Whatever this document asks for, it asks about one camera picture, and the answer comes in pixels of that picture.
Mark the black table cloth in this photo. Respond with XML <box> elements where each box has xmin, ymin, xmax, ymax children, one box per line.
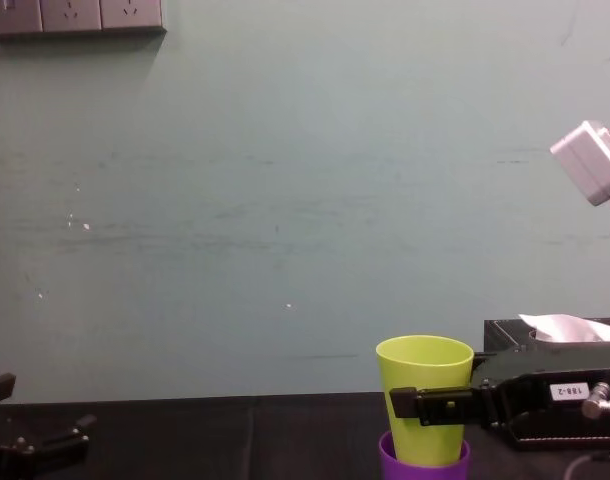
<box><xmin>0</xmin><ymin>391</ymin><xmax>610</xmax><ymax>480</ymax></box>

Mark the black leather tissue box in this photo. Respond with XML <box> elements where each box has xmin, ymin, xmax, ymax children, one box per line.
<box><xmin>483</xmin><ymin>316</ymin><xmax>610</xmax><ymax>453</ymax></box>

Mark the lime green plastic cup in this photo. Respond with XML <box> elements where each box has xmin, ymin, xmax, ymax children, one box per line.
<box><xmin>375</xmin><ymin>334</ymin><xmax>475</xmax><ymax>469</ymax></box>

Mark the purple plastic cup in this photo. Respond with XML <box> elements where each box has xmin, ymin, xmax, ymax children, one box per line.
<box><xmin>377</xmin><ymin>430</ymin><xmax>472</xmax><ymax>480</ymax></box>

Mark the grey wall socket plate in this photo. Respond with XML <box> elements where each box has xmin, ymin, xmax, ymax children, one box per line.
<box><xmin>40</xmin><ymin>0</ymin><xmax>103</xmax><ymax>33</ymax></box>
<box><xmin>0</xmin><ymin>0</ymin><xmax>43</xmax><ymax>36</ymax></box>
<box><xmin>100</xmin><ymin>0</ymin><xmax>165</xmax><ymax>31</ymax></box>

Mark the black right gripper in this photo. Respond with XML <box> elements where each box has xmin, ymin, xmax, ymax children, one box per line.
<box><xmin>388</xmin><ymin>342</ymin><xmax>610</xmax><ymax>432</ymax></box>

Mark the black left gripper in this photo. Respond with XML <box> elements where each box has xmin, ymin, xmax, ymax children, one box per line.
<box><xmin>0</xmin><ymin>371</ymin><xmax>98</xmax><ymax>480</ymax></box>

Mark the white paper tissue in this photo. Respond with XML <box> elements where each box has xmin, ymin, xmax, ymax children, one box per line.
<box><xmin>516</xmin><ymin>312</ymin><xmax>610</xmax><ymax>344</ymax></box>

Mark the thin cable with silver plug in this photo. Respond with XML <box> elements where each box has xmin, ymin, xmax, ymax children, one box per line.
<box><xmin>563</xmin><ymin>381</ymin><xmax>610</xmax><ymax>480</ymax></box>

